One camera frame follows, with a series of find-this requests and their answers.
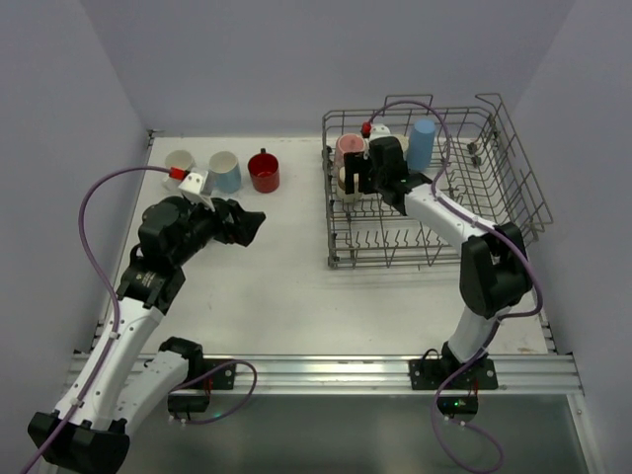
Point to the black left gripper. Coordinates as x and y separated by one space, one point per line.
230 219

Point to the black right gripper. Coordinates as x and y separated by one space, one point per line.
363 168

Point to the cream small cup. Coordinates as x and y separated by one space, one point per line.
341 189

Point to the pink patterned mug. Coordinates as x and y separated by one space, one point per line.
347 143

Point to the light blue mug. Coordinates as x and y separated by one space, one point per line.
225 170

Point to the red mug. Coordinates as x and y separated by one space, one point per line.
263 169

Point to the white mug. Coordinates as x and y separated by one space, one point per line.
179 162

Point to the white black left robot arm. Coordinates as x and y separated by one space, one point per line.
90 428

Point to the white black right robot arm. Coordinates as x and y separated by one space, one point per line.
494 273

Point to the beige tall cup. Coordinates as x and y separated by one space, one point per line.
403 143

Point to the blue tall tumbler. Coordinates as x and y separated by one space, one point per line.
421 145

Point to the black left controller box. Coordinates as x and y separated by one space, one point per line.
181 407

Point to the black controller box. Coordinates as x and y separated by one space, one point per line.
458 408
181 407

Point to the black right controller box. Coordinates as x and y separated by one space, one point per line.
458 408

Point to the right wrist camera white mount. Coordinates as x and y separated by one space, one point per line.
371 130

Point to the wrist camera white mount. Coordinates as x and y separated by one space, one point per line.
197 186
371 130

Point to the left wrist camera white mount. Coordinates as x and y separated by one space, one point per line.
197 186

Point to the grey wire dish rack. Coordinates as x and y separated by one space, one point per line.
480 178

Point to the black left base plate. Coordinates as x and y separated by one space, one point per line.
209 374

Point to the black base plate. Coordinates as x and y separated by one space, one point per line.
209 374
430 370

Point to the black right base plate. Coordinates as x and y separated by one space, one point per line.
430 370

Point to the aluminium mounting rail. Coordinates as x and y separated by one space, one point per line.
391 375

